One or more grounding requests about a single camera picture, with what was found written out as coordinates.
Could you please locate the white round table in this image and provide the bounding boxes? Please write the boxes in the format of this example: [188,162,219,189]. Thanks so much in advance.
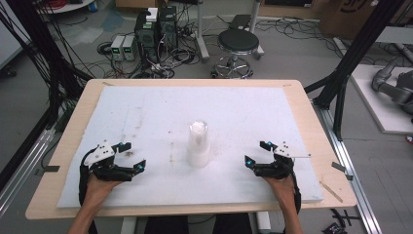
[34,0,95,15]

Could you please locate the black flat device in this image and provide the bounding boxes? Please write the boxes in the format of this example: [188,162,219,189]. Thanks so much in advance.
[228,14,253,30]

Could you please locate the black computer tower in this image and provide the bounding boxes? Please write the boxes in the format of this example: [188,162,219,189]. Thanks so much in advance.
[133,11,161,63]
[158,5,179,51]

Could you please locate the loose black floor cables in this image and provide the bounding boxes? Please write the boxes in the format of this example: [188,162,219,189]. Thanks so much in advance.
[255,17,347,60]

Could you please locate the black round stool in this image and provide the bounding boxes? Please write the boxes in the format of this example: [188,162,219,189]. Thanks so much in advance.
[210,28,261,80]

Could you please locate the small white box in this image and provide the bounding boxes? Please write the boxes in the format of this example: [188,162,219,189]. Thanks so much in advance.
[145,7,160,23]

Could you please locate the aluminium floor rail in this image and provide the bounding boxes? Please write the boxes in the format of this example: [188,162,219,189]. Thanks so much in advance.
[0,128,56,218]
[312,99,385,234]

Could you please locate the brown cardboard box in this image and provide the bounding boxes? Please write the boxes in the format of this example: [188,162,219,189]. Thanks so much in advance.
[319,0,413,41]

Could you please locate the grey desk leg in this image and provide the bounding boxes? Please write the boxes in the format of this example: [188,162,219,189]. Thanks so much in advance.
[248,0,265,60]
[194,0,210,63]

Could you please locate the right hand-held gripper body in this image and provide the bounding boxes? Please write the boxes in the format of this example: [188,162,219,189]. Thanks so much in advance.
[253,141,312,180]

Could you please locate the small black device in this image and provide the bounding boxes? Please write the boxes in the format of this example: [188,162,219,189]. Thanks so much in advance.
[320,221,349,234]

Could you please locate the white floor platform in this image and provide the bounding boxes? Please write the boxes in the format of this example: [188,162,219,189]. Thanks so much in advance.
[350,63,413,136]

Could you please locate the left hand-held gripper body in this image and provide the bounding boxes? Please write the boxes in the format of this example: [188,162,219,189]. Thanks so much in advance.
[79,139,134,182]

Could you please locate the grey bench power supply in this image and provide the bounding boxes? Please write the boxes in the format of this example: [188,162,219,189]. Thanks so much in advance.
[110,34,127,61]
[122,34,137,62]

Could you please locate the person's left hand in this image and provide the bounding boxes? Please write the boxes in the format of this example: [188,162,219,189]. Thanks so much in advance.
[85,173,123,209]

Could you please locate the person's right hand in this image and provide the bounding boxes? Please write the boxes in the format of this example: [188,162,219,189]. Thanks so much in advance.
[262,175,297,209]

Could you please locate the stack of clear plastic cups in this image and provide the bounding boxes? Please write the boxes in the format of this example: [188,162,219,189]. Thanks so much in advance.
[186,119,211,169]

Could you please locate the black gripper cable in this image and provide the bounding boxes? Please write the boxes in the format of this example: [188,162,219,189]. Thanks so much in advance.
[78,147,98,207]
[289,169,303,216]

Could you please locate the white foam mat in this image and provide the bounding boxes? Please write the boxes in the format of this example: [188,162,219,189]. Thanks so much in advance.
[56,85,324,210]

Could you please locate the tangle of floor cables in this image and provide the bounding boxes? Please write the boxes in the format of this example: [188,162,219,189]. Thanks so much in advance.
[96,40,198,80]

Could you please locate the white table leg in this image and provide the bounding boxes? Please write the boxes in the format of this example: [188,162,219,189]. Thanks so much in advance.
[120,215,138,234]
[255,212,273,234]

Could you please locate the light wooden table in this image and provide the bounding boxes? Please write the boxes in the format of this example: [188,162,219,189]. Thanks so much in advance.
[24,78,358,221]

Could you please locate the grey tape strip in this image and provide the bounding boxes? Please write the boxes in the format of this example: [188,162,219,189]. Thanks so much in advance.
[331,161,355,181]

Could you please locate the black metal frame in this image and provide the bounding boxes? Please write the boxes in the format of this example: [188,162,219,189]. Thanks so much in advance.
[304,0,407,141]
[0,0,94,193]

